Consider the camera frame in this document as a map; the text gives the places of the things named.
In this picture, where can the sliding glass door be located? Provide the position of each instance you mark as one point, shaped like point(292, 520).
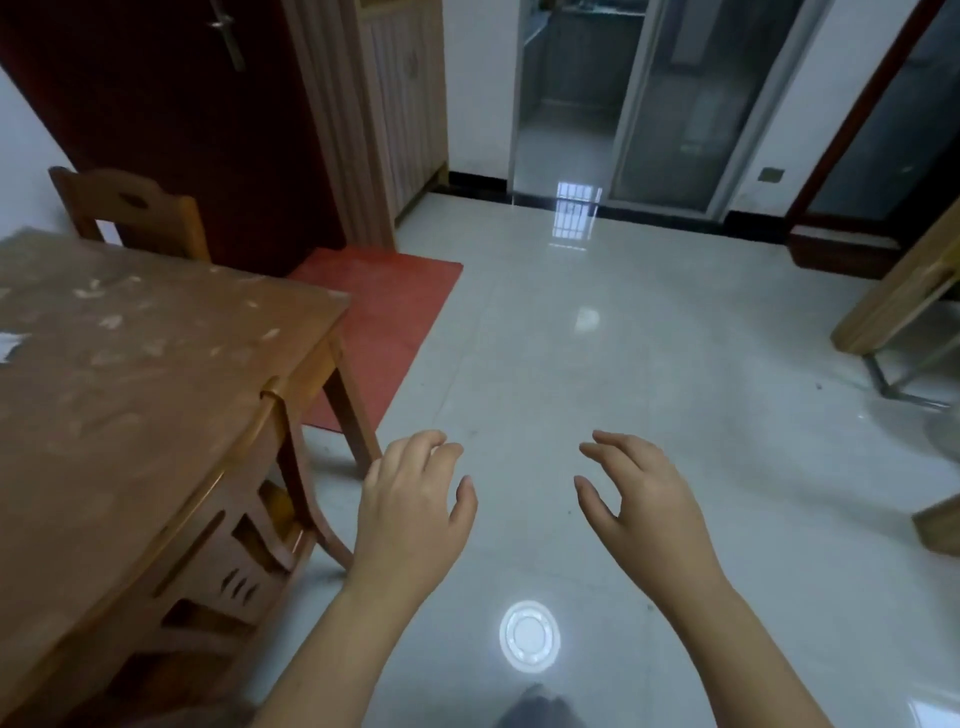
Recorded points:
point(697, 97)

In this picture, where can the wooden chair with oval cutout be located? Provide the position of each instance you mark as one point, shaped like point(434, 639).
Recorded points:
point(135, 217)

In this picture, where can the person's right middle finger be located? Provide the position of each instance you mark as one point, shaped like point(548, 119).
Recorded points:
point(622, 442)

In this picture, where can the wooden chair with carved back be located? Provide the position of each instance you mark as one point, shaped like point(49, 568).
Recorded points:
point(232, 555)

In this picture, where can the grey kitchen cabinet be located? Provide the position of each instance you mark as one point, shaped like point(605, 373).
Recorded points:
point(581, 52)

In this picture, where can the red door mat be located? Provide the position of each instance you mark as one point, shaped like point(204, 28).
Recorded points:
point(382, 322)

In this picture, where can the grey metal frame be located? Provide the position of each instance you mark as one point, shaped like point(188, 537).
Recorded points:
point(889, 386)

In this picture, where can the light wooden furniture board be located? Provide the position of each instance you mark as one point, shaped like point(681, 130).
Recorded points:
point(900, 300)

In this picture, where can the person's left hand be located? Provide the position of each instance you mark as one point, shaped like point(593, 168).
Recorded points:
point(409, 525)

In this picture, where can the person's right forearm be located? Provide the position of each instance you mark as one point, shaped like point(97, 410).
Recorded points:
point(739, 667)

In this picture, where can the person's left thumb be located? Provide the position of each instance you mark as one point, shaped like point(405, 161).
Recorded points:
point(465, 506)

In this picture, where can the wall power socket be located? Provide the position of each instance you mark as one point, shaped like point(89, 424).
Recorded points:
point(771, 175)

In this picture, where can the person's right hand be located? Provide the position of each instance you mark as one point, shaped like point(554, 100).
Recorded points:
point(660, 517)

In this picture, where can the dark red entrance door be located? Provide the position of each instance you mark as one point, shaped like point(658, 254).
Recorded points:
point(165, 112)

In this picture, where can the light wooden furniture corner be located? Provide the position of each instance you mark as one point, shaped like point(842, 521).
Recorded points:
point(941, 525)

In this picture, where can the light wooden slatted cabinet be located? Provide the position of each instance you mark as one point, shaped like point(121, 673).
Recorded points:
point(409, 97)

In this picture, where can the person's right thumb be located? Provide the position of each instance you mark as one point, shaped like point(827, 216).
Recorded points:
point(594, 504)

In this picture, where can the dark brown door frame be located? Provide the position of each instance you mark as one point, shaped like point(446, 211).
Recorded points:
point(840, 225)

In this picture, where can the person's left forearm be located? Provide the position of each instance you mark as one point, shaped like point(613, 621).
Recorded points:
point(330, 660)

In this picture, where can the brown wooden dining table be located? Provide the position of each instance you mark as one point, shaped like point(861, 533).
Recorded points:
point(120, 390)

